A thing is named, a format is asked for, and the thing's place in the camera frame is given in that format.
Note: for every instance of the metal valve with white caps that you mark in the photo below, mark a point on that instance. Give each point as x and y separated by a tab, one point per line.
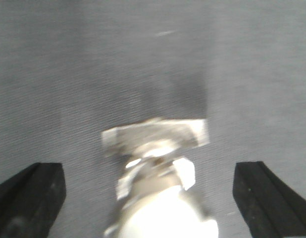
154	191

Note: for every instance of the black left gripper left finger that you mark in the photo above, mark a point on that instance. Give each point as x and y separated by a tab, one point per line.
31	200

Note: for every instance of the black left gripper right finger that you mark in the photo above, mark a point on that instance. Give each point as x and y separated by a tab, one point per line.
270	208

